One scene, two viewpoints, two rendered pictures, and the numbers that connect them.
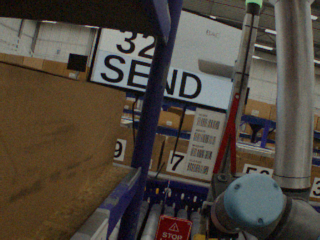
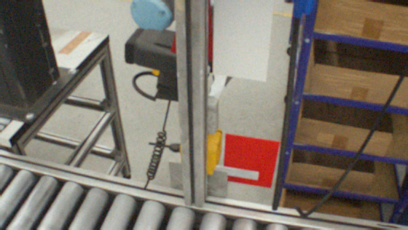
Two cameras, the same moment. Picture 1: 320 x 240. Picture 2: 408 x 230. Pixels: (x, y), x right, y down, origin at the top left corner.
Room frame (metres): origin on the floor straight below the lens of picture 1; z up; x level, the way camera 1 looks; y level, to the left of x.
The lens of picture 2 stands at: (1.30, -0.08, 1.40)
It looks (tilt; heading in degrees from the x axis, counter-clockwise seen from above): 40 degrees down; 190
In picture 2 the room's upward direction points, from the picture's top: straight up
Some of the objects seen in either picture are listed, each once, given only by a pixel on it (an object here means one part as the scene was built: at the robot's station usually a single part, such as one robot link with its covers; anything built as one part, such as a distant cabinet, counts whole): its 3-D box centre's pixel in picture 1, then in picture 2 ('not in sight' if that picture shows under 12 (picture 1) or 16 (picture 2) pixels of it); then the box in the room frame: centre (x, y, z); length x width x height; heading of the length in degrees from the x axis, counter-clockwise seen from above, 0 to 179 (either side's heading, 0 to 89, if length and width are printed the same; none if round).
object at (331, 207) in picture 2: not in sight; (321, 174); (0.17, 0.22, 0.19); 0.40 x 0.30 x 0.10; 178
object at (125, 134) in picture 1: (127, 145); not in sight; (1.55, 0.19, 0.96); 0.39 x 0.29 x 0.17; 86
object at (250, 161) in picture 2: (181, 238); (234, 160); (0.78, -0.12, 0.85); 0.16 x 0.01 x 0.13; 87
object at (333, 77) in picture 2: not in sight; (355, 51); (0.18, 0.21, 0.79); 0.40 x 0.30 x 0.10; 178
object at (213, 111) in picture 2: (212, 214); (199, 113); (0.77, -0.19, 0.95); 0.07 x 0.03 x 0.07; 87
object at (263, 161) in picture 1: (264, 174); not in sight; (1.51, -0.61, 0.96); 0.39 x 0.29 x 0.17; 87
